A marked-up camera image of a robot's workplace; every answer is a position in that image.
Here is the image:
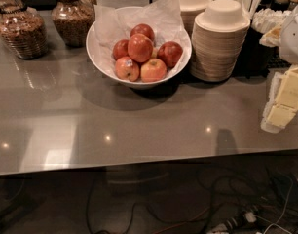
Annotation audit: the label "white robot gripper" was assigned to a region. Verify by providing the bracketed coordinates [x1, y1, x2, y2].
[260, 5, 298, 134]

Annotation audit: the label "right dark red apple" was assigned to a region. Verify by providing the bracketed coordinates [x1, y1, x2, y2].
[157, 41, 183, 68]

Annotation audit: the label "dark red apple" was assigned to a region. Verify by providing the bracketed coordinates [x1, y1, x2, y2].
[112, 39, 129, 60]
[157, 41, 183, 68]

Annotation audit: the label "front right yellowish apple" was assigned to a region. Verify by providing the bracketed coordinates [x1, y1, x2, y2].
[140, 58, 167, 83]

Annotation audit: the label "white paper bowl liner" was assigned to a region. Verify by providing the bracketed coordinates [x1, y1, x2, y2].
[93, 0, 193, 81]

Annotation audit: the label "center red apple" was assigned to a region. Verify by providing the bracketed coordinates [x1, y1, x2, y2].
[128, 34, 153, 62]

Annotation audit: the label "white ceramic bowl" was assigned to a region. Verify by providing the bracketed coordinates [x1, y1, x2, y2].
[85, 6, 193, 90]

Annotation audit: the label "top red apple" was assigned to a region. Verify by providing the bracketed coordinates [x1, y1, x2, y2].
[130, 23, 155, 41]

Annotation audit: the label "front left stickered apple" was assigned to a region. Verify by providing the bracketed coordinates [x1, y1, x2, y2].
[115, 56, 140, 82]

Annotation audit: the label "left dark red apple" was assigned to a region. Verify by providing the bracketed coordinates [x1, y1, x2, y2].
[112, 39, 129, 60]

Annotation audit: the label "black condiment organizer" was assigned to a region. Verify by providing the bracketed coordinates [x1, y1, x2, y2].
[232, 28, 289, 79]

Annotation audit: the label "front stack paper bowls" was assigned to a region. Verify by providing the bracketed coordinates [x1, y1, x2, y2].
[190, 0, 250, 83]

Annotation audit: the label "stack paper bowls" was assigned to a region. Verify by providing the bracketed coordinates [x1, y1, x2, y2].
[178, 0, 210, 35]
[190, 0, 250, 83]

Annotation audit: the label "dark capped bottle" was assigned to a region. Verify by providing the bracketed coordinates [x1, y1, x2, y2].
[271, 0, 289, 11]

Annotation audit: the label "power strip on floor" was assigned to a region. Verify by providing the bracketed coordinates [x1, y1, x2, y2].
[206, 212, 257, 234]

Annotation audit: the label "rear stack paper bowls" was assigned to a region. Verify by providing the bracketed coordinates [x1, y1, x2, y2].
[178, 0, 210, 35]

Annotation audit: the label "middle glass cereal jar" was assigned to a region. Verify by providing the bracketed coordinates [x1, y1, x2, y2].
[51, 0, 94, 47]

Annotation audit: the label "left glass cereal jar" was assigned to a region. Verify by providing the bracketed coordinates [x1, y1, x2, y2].
[0, 0, 48, 59]

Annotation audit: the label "white floor cable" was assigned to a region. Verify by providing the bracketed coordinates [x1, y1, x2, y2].
[262, 175, 296, 234]

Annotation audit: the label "black floor cable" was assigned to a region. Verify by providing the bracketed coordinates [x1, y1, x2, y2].
[85, 166, 221, 234]

